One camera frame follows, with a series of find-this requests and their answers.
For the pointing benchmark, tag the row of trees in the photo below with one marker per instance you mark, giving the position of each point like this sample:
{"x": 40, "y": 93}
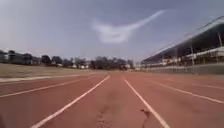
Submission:
{"x": 100, "y": 62}

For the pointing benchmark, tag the red running track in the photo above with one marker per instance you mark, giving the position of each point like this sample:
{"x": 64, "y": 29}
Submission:
{"x": 113, "y": 100}

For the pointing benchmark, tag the pale kerb strip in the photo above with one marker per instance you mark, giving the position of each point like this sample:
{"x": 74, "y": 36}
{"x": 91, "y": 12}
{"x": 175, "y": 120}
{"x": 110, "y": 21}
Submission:
{"x": 33, "y": 78}

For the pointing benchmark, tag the dry grass field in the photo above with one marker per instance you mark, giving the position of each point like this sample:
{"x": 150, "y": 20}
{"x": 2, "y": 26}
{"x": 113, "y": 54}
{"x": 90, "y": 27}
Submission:
{"x": 30, "y": 70}

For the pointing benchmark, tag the grandstand building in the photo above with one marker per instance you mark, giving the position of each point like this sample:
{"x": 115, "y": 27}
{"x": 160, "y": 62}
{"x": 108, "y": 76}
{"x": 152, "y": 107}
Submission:
{"x": 200, "y": 45}

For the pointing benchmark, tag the row of buildings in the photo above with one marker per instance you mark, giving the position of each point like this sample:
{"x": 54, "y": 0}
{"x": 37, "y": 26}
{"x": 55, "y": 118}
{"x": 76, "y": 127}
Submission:
{"x": 20, "y": 58}

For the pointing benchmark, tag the grey low wall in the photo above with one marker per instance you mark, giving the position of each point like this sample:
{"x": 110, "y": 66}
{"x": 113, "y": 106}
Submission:
{"x": 193, "y": 69}

